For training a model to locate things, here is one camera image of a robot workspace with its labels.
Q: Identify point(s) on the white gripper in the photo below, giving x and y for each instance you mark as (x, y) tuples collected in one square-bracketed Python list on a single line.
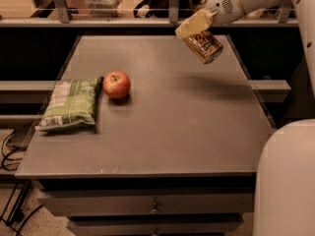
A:
[(223, 8)]

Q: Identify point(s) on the orange soda can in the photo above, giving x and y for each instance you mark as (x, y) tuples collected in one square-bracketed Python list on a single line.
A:
[(205, 46)]

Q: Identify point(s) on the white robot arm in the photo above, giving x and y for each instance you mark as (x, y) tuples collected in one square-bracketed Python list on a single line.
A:
[(285, 183)]

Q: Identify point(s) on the black bag on shelf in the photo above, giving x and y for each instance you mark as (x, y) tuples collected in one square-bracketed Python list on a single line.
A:
[(163, 8)]

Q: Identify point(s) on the red apple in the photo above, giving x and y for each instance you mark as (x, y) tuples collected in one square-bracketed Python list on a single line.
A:
[(116, 85)]

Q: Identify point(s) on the green chip bag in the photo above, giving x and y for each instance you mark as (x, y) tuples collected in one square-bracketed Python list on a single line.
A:
[(72, 104)]

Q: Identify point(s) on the grey cabinet upper drawer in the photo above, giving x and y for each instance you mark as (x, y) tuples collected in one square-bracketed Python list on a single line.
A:
[(136, 202)]

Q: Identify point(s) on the grey cabinet drawer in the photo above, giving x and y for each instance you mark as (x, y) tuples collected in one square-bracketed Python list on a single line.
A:
[(156, 226), (136, 202)]

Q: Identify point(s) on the grey cabinet lower drawer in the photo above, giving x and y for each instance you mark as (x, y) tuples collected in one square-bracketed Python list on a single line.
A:
[(156, 226)]

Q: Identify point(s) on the grey metal shelf rail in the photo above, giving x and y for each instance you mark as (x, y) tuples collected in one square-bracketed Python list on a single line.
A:
[(75, 13)]

